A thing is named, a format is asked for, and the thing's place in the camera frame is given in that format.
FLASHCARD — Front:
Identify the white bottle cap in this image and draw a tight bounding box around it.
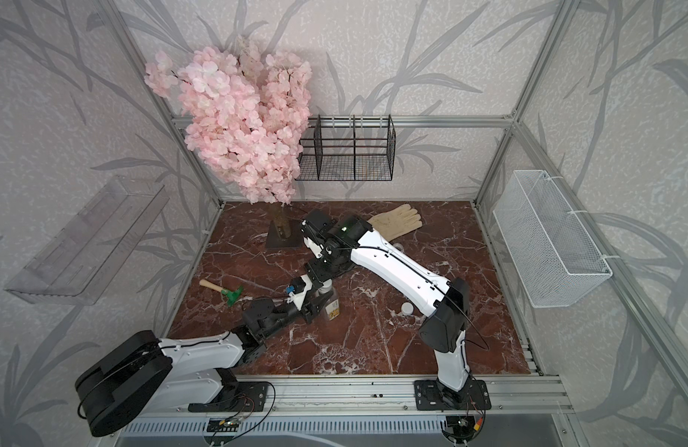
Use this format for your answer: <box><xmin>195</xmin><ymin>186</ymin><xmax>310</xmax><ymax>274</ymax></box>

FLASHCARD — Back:
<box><xmin>401</xmin><ymin>302</ymin><xmax>414</xmax><ymax>316</ymax></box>

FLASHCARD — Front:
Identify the clear bottle with yellow label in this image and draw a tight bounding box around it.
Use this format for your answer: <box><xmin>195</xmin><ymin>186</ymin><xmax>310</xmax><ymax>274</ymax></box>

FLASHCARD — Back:
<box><xmin>319</xmin><ymin>279</ymin><xmax>340</xmax><ymax>320</ymax></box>

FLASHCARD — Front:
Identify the aluminium mounting rail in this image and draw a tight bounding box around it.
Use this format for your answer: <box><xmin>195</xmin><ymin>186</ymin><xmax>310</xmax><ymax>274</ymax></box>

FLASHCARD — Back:
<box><xmin>153</xmin><ymin>373</ymin><xmax>574</xmax><ymax>417</ymax></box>

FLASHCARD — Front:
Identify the pink artificial blossom tree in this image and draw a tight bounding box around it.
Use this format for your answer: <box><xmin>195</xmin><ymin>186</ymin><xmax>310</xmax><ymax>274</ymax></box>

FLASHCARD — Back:
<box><xmin>144</xmin><ymin>40</ymin><xmax>312</xmax><ymax>240</ymax></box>

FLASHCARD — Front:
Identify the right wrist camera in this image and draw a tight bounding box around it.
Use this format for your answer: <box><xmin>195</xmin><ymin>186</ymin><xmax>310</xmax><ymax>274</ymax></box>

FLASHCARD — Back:
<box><xmin>301</xmin><ymin>223</ymin><xmax>323</xmax><ymax>259</ymax></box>

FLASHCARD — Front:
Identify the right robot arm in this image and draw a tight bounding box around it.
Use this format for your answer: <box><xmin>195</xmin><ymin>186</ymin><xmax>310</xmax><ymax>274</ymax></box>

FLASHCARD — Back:
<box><xmin>288</xmin><ymin>210</ymin><xmax>470</xmax><ymax>393</ymax></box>

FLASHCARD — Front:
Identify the white mesh basket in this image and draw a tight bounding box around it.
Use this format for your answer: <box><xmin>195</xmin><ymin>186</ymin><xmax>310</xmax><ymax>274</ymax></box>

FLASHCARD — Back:
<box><xmin>493</xmin><ymin>169</ymin><xmax>613</xmax><ymax>308</ymax></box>

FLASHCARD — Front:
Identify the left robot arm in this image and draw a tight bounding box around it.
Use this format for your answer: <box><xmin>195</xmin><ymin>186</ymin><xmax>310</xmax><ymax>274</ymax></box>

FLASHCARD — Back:
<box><xmin>75</xmin><ymin>284</ymin><xmax>336</xmax><ymax>437</ymax></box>

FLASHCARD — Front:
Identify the clear acrylic wall shelf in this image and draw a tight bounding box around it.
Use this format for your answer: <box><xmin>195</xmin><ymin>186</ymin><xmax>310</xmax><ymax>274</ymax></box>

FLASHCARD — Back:
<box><xmin>5</xmin><ymin>175</ymin><xmax>169</xmax><ymax>305</ymax></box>

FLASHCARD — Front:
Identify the green toy rake wooden handle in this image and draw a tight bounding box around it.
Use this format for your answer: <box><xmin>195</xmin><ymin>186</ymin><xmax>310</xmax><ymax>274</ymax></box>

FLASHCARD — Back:
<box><xmin>199</xmin><ymin>279</ymin><xmax>243</xmax><ymax>307</ymax></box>

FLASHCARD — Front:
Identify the beige work glove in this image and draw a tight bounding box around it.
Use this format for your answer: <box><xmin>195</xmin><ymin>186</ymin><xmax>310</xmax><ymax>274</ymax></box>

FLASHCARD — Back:
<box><xmin>368</xmin><ymin>204</ymin><xmax>422</xmax><ymax>241</ymax></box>

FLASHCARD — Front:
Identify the black wire basket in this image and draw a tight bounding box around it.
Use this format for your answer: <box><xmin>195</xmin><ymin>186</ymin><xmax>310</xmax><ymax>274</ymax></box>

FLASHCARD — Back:
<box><xmin>298</xmin><ymin>115</ymin><xmax>397</xmax><ymax>182</ymax></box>

